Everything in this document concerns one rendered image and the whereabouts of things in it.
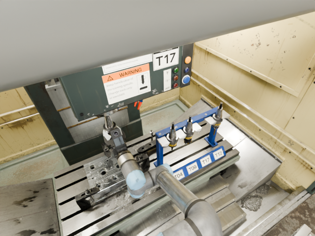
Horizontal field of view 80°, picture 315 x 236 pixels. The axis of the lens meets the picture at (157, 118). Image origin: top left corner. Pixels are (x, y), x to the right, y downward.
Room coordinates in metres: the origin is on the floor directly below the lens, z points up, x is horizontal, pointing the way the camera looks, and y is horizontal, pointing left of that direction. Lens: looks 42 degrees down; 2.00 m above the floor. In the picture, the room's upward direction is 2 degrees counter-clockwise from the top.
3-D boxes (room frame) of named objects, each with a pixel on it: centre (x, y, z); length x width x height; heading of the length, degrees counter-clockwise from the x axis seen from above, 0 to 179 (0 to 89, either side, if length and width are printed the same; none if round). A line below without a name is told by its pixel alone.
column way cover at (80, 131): (1.08, 0.44, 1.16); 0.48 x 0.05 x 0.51; 117
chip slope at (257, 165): (0.98, -0.34, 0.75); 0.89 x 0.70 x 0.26; 27
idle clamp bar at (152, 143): (0.89, 0.03, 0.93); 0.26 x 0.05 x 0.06; 122
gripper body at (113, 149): (0.58, 0.19, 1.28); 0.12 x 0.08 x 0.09; 27
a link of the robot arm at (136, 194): (0.45, 0.10, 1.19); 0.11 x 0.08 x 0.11; 116
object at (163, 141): (0.68, -0.03, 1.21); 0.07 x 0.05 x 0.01; 27
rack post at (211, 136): (0.93, -0.40, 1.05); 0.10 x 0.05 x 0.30; 27
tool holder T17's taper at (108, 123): (0.70, 0.25, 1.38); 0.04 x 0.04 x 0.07
